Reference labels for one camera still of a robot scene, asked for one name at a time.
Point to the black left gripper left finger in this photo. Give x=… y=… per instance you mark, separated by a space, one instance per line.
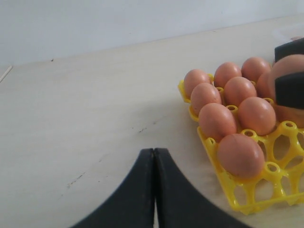
x=132 y=203

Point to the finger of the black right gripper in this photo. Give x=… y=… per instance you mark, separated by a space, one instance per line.
x=294 y=47
x=289 y=90

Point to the yellow plastic egg tray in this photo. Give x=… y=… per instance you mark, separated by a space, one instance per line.
x=283 y=169

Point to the brown egg second row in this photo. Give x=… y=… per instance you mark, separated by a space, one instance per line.
x=257 y=114

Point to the brown egg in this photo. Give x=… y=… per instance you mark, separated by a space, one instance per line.
x=287 y=65
x=238 y=89
x=262 y=86
x=202 y=95
x=216 y=121

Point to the brown egg placed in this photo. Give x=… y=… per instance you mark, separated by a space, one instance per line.
x=254 y=67
x=225 y=72
x=193 y=78

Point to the brown egg column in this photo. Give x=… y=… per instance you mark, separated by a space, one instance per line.
x=241 y=156

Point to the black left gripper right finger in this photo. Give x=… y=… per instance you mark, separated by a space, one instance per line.
x=179 y=204

